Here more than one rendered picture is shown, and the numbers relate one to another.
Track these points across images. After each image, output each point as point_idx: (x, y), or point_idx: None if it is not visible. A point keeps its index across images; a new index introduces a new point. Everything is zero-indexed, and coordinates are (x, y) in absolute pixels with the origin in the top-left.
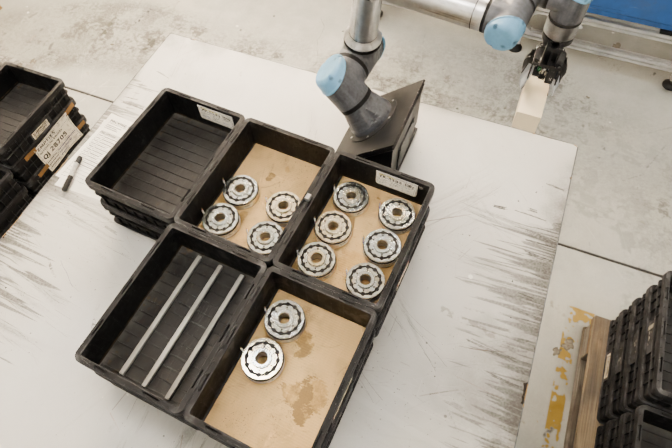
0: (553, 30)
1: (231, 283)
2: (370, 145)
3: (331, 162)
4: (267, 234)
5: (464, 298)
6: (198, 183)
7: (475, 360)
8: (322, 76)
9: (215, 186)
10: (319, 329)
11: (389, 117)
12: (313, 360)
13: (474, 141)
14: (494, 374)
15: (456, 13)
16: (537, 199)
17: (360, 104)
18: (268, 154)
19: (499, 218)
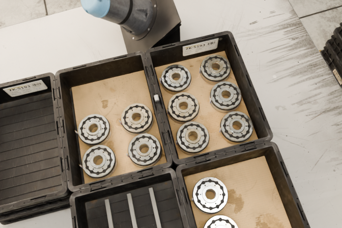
0: None
1: (147, 200)
2: (158, 33)
3: (148, 62)
4: (142, 145)
5: (282, 92)
6: (63, 148)
7: (320, 124)
8: (90, 3)
9: (73, 140)
10: (234, 181)
11: (155, 5)
12: (250, 205)
13: None
14: (336, 123)
15: None
16: (269, 3)
17: (131, 8)
18: (88, 89)
19: (259, 29)
